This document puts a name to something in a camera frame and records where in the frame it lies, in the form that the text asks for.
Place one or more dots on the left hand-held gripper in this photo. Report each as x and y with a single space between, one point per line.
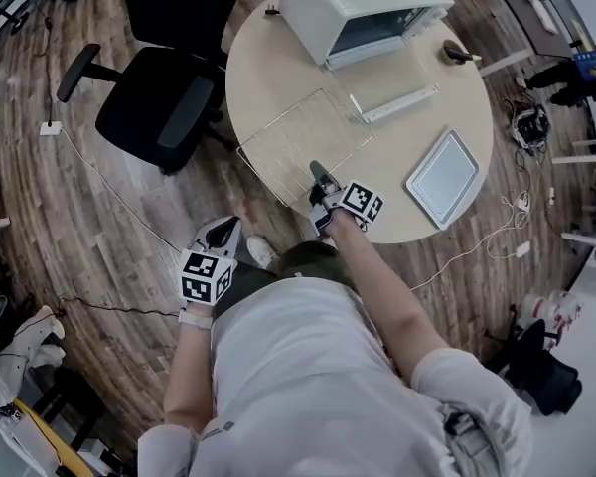
201 278

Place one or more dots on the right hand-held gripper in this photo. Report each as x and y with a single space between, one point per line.
360 202

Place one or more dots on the silver baking tray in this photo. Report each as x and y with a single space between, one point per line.
442 177

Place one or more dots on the person's left forearm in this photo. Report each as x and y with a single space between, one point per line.
189 375

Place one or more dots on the white toaster oven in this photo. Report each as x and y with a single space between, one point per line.
318 8

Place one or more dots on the black power plug adapter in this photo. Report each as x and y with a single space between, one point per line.
272 11

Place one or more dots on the person's white shoe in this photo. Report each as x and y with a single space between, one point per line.
262 251

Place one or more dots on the white wristband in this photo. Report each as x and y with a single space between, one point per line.
195 318

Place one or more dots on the black office chair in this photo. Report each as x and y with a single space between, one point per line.
154 107
541 365

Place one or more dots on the brown bowl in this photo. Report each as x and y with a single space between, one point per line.
449 61

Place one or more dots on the person's white shirt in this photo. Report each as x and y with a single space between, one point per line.
328 390

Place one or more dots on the white power strip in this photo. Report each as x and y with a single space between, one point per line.
522 202

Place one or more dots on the white socket block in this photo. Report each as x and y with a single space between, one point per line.
50 129

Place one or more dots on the white power adapter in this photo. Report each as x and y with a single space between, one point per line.
522 250

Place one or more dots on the white gloves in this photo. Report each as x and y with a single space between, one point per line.
35 336

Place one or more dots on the white desk leg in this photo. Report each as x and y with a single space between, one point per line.
506 60

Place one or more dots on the small white plug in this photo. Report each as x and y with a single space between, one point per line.
551 197

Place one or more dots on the yellow board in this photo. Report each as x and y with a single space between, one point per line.
49 435

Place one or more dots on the red and white plastic bags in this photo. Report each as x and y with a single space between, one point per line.
551 311

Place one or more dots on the blue box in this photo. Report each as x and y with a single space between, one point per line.
588 62

